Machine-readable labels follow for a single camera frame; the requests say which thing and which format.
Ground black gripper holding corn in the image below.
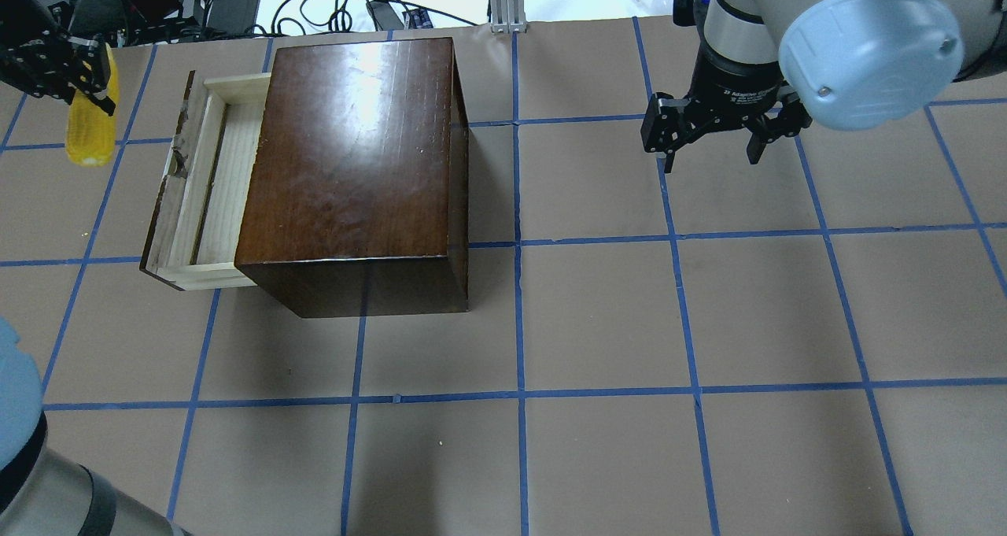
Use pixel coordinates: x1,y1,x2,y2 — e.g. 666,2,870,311
1,0,116,116

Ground black gripper on box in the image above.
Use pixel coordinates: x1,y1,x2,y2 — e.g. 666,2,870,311
640,44,813,175

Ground yellow corn cob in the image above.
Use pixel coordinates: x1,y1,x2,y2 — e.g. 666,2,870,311
65,42,120,168

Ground wooden drawer with white handle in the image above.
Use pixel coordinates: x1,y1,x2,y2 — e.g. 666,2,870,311
139,71,271,291

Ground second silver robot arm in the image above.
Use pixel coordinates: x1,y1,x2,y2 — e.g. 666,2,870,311
641,0,1005,172

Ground dark brown wooden drawer box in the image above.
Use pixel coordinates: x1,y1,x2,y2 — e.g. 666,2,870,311
234,37,469,318

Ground black power adapter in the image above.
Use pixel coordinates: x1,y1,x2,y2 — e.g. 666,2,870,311
205,0,260,36

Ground aluminium frame post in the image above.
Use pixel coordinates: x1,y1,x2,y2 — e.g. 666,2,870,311
488,0,528,34

